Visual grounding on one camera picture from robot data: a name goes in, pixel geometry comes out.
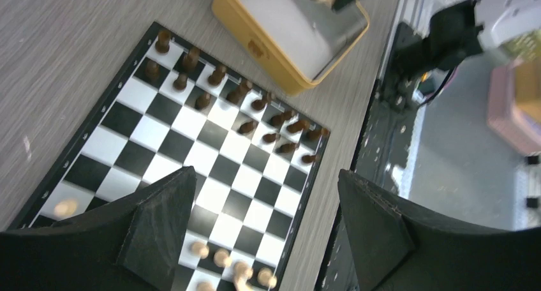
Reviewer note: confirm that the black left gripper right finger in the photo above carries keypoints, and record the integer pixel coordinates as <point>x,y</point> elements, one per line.
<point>397,244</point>

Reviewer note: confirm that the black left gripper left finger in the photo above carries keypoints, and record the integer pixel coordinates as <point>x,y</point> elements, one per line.
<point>132,243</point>

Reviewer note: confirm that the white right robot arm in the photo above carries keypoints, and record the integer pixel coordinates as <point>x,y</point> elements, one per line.
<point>464,29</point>

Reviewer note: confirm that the black and white chessboard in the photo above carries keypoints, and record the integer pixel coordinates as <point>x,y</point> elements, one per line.
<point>255,169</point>

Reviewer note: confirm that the gold square metal tin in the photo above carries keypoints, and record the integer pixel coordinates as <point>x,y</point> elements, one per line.
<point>297,42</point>

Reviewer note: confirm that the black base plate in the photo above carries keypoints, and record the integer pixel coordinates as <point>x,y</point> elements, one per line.
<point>384,141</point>

